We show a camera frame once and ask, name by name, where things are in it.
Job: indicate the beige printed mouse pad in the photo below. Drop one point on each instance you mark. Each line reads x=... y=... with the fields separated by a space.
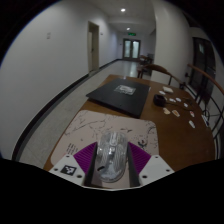
x=90 y=128

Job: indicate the small white card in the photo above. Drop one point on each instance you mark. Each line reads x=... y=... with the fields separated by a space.
x=162 y=92
x=172 y=99
x=192 y=124
x=178 y=99
x=185 y=104

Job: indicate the black closed laptop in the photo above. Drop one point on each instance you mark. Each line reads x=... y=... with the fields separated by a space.
x=115 y=98

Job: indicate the dark framed window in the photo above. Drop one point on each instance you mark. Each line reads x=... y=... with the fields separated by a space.
x=203 y=66

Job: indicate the pale side door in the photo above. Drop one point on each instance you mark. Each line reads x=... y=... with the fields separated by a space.
x=94 y=46

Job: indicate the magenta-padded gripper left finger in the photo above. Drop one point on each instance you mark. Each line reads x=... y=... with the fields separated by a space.
x=68 y=169

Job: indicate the small white box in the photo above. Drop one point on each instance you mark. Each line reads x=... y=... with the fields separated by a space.
x=167 y=89

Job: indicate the small beige tag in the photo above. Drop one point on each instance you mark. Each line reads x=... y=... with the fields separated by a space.
x=175 y=113
x=166 y=111

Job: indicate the black railing with wooden handrail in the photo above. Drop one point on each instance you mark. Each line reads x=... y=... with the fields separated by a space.
x=206 y=75

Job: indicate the small red white tag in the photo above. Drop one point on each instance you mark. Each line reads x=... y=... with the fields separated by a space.
x=192 y=113

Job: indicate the glass double door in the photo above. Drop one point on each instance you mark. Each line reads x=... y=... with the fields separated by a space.
x=127 y=49

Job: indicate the white booklet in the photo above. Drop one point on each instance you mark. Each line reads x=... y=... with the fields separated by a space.
x=205 y=120

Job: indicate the translucent silver computer mouse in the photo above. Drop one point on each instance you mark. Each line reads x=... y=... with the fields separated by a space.
x=111 y=156

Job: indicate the green exit sign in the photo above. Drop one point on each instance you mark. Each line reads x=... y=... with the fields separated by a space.
x=132 y=34

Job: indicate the round ceiling lights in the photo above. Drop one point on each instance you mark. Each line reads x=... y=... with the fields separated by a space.
x=123 y=10

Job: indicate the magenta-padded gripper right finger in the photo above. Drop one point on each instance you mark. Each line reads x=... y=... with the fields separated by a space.
x=155 y=169

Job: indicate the small black box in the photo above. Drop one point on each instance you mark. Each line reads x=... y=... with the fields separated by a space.
x=159 y=100

